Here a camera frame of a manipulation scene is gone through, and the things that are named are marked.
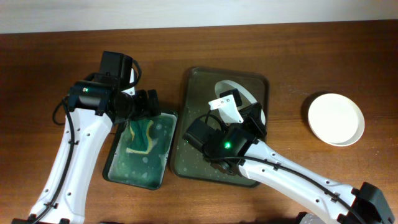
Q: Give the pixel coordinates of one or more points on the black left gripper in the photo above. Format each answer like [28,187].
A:
[149,103]

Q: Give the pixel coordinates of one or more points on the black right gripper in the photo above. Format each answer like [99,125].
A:
[252,119]

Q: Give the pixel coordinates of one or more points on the white plate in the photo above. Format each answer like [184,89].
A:
[248,93]
[334,113]
[339,139]

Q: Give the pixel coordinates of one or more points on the green yellow sponge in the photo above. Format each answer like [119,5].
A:
[141,141]

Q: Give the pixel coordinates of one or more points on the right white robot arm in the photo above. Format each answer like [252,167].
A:
[236,151]

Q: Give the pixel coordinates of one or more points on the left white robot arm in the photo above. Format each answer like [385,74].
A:
[91,109]

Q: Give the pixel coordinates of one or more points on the large dark brown tray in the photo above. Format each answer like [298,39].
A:
[203,85]

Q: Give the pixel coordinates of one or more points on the small green wash tray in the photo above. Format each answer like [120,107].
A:
[144,171]

